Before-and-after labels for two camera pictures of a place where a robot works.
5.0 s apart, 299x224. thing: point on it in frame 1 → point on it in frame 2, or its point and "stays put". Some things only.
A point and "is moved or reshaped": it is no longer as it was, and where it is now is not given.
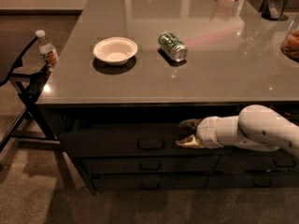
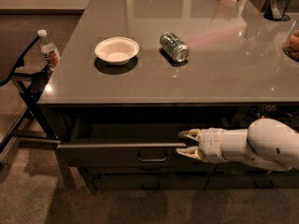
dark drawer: (112, 183) stays put
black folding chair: (33, 123) stays put
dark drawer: (128, 139) is moved or reshaped
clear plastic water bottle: (48, 51) stays put
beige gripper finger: (191, 142) → (192, 152)
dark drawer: (279, 179) stays put
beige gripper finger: (192, 122) → (192, 133)
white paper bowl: (116, 50) stays put
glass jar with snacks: (290, 46) stays put
